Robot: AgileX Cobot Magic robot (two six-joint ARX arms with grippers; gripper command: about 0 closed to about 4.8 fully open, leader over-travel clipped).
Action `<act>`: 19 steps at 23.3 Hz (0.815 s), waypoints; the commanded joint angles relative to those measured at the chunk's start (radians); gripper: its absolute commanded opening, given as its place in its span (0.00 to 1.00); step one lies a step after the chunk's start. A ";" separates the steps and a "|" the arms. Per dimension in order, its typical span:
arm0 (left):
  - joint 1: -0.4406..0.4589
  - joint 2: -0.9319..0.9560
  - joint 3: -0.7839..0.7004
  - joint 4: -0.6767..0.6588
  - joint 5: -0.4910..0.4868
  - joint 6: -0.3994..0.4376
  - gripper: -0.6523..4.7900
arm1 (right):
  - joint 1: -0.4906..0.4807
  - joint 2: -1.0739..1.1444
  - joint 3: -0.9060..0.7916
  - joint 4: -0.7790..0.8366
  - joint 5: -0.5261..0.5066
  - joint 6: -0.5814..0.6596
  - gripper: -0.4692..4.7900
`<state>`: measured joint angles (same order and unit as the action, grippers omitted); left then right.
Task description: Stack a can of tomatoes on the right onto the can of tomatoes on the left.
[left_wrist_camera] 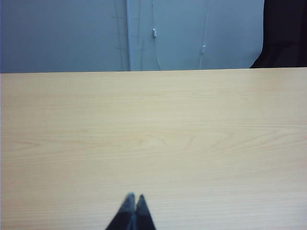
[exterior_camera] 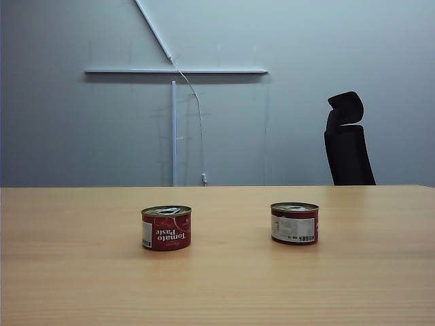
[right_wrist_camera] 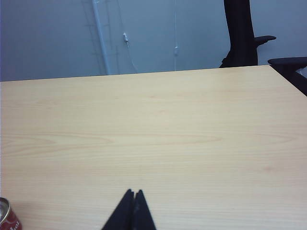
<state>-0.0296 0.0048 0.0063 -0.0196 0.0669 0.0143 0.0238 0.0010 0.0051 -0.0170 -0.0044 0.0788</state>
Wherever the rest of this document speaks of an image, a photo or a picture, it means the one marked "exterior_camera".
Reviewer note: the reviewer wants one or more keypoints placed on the red can with white label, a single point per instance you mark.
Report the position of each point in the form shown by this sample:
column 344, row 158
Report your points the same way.
column 294, row 225

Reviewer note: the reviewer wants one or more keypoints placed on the red tomato paste can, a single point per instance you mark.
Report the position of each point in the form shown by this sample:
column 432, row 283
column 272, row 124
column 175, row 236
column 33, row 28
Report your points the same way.
column 170, row 234

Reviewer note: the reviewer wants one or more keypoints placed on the black office chair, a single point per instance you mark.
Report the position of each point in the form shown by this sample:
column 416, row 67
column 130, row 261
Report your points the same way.
column 350, row 153

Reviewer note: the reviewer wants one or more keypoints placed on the horizontal white wall conduit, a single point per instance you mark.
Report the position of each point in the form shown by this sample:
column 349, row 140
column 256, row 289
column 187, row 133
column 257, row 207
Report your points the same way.
column 176, row 71

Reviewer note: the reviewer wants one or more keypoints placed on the diagonal white wall conduit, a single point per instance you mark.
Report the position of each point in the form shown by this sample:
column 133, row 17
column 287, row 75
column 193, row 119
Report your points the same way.
column 153, row 29

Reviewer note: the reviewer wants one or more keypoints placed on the vertical white wall conduit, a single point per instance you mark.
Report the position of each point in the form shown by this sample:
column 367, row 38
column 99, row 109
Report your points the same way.
column 174, row 136

